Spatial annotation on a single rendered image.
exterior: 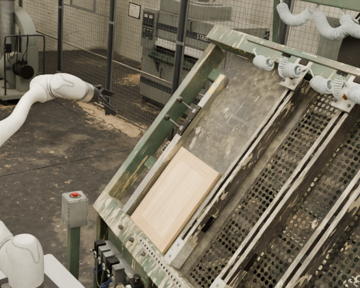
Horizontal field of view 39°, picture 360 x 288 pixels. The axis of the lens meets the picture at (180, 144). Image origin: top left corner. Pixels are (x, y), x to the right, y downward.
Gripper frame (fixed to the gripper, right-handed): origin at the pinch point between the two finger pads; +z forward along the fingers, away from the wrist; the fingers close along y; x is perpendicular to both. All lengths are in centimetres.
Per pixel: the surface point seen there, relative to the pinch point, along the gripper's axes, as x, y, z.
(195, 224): 5, -71, 17
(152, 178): 23, -25, 38
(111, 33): 93, 321, 288
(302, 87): -71, -47, 34
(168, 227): 24, -59, 26
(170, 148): 5.4, -17.4, 40.7
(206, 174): -8, -48, 32
